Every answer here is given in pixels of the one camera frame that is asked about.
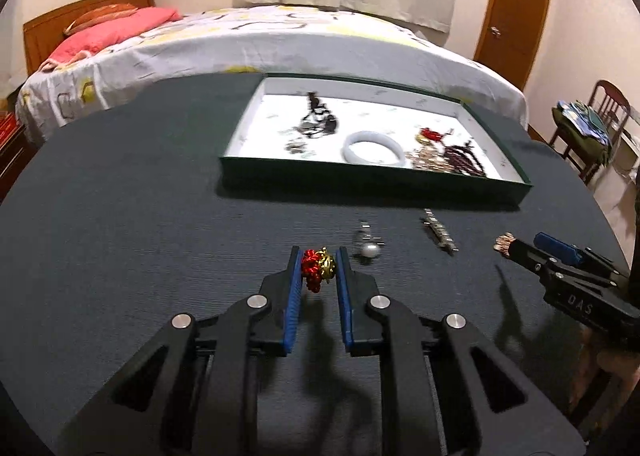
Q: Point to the orange cushion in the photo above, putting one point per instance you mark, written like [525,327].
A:
[100,15]

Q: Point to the pearl flower brooch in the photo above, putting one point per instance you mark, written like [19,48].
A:
[295,147]

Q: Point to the black cord pendant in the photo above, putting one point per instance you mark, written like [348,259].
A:
[319,120]

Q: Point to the dark wooden chair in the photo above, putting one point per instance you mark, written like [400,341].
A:
[613,108]

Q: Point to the silver crystal bar brooch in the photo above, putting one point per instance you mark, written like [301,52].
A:
[439,232]

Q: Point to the clothes pile on chair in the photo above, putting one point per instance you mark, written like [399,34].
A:
[583,130]

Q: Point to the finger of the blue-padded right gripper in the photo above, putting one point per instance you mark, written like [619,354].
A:
[446,389]

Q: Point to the green tray white lining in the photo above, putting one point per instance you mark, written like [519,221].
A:
[329,136]

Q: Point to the bed with patterned sheet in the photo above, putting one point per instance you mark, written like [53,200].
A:
[267,39]

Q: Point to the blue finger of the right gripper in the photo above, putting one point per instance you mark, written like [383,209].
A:
[557,243]

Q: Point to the wooden headboard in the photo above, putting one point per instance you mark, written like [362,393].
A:
[45,33]

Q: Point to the red tassel gold charm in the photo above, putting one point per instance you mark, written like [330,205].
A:
[426,135]

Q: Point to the red gold knot charm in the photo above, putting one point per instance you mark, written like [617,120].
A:
[317,267]

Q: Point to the white jade bangle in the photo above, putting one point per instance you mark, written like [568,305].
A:
[351,157]

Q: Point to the pink pillow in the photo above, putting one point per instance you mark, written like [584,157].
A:
[89,42]

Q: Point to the silver pearl pendant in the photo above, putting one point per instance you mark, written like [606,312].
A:
[368,246]

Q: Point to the dark wooden nightstand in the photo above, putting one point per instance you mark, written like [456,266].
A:
[16,152]

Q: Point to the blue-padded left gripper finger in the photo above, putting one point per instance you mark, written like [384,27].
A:
[192,388]

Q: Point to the dark grey table cloth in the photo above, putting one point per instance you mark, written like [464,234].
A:
[121,220]

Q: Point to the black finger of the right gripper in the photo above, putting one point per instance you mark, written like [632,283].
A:
[531,258]

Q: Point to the brown wooden door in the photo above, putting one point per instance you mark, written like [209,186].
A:
[510,37]

